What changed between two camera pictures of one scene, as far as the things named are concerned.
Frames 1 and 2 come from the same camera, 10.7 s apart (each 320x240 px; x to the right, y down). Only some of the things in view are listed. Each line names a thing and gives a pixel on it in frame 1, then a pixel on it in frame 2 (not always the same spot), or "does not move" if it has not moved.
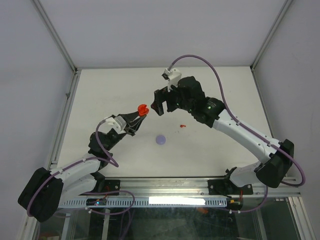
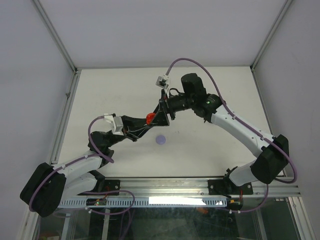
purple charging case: [160, 139] does not move
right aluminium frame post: [270, 35] does not move
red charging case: [142, 110] -> [149, 118]
